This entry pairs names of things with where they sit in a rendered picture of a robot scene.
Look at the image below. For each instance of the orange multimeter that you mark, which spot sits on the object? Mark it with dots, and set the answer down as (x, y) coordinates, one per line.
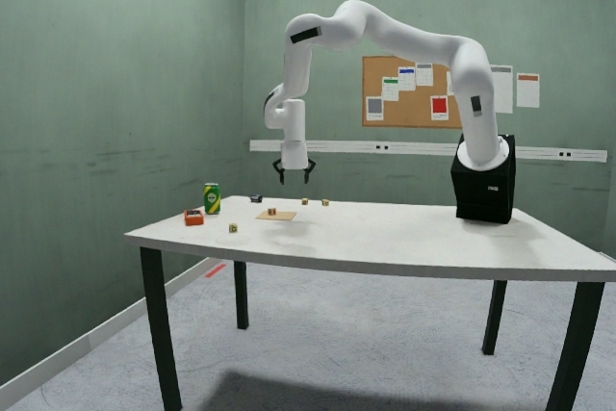
(193, 217)

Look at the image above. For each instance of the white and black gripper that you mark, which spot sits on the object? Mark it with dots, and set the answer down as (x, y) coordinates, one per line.
(294, 157)

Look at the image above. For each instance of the green and yellow drink can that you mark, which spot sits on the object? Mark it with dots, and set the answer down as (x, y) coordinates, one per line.
(211, 198)

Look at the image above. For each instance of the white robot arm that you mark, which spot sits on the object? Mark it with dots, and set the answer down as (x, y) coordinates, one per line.
(470, 74)

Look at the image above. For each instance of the tan square mat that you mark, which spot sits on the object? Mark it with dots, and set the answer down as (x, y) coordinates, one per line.
(279, 215)

